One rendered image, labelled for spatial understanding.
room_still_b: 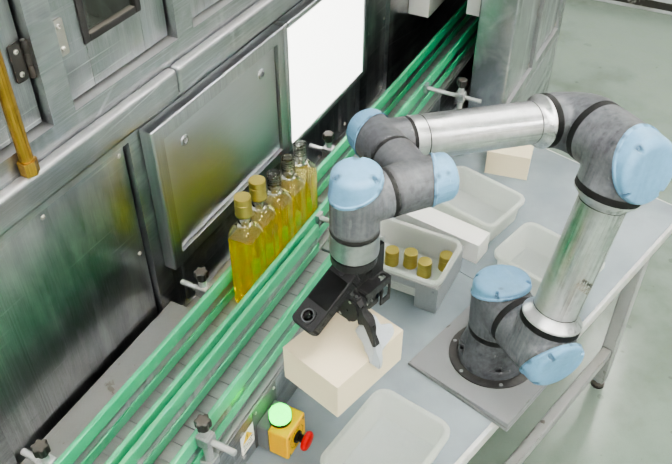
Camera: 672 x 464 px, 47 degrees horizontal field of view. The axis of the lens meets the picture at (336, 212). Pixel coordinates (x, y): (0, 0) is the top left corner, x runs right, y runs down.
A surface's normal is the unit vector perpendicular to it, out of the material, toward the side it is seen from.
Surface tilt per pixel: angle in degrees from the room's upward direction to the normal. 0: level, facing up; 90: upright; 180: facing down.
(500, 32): 90
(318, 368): 0
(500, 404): 3
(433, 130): 43
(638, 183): 79
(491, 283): 11
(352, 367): 0
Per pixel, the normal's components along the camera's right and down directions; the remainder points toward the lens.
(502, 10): -0.46, 0.57
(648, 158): 0.43, 0.44
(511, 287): -0.09, -0.86
